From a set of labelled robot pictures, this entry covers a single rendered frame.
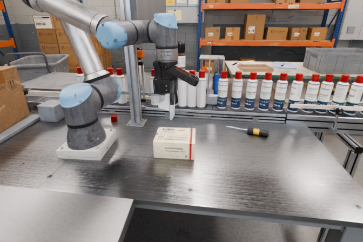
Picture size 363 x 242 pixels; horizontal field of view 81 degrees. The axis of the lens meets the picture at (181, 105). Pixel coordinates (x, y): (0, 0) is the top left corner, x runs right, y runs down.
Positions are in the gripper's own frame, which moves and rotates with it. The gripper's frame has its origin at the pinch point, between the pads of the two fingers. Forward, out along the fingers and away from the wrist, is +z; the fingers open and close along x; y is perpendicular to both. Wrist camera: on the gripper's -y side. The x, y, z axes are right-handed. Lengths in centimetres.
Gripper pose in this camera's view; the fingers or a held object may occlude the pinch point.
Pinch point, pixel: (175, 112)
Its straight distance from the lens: 83.4
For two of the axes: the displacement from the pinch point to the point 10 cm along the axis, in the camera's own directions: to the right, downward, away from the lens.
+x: -0.8, 3.8, -9.2
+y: -10.0, -0.1, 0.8
